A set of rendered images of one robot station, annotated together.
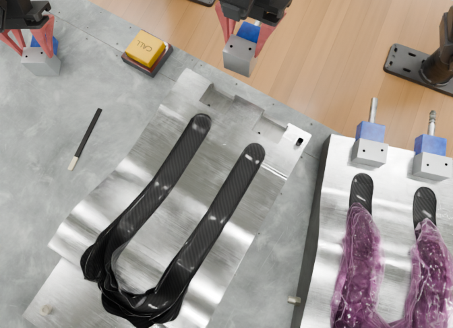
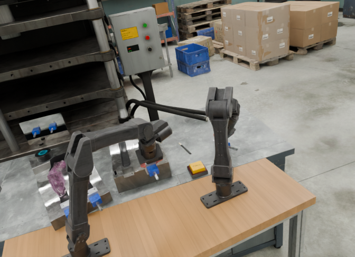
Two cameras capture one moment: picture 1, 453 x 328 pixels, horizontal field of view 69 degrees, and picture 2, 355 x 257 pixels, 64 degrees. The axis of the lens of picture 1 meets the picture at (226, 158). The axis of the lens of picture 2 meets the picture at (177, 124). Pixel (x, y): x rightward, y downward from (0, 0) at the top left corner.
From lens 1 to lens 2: 1.33 m
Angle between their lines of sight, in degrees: 73
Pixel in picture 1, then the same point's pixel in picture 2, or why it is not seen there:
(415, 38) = not seen: outside the picture
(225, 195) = (126, 156)
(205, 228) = (124, 149)
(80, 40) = not seen: hidden behind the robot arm
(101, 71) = (204, 158)
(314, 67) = (137, 216)
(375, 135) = (93, 198)
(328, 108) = (119, 210)
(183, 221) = (130, 144)
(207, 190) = (131, 153)
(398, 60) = (102, 245)
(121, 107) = (185, 158)
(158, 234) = not seen: hidden behind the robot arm
